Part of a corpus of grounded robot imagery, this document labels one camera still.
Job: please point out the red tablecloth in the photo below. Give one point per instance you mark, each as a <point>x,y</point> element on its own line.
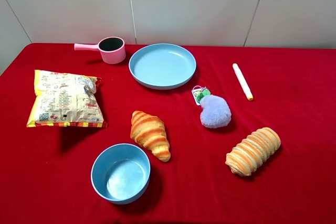
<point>45,171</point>

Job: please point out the white marker with yellow cap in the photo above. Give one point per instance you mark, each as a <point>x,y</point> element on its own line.
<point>242,82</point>

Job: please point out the blue plate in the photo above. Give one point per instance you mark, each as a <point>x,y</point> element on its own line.
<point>162,66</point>

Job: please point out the yellow snack bag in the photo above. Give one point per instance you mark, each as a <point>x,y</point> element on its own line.
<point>65,99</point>

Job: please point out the pink saucepan with handle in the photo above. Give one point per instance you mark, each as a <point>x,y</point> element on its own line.
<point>112,49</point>

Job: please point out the purple plush keychain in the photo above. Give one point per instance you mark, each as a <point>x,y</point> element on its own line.
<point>215,110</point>

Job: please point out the blue bowl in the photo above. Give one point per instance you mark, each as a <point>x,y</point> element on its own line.
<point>121,173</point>

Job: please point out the striped bread roll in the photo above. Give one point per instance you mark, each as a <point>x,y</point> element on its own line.
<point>254,150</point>

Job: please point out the striped croissant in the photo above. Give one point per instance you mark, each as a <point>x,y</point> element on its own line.
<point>148,131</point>

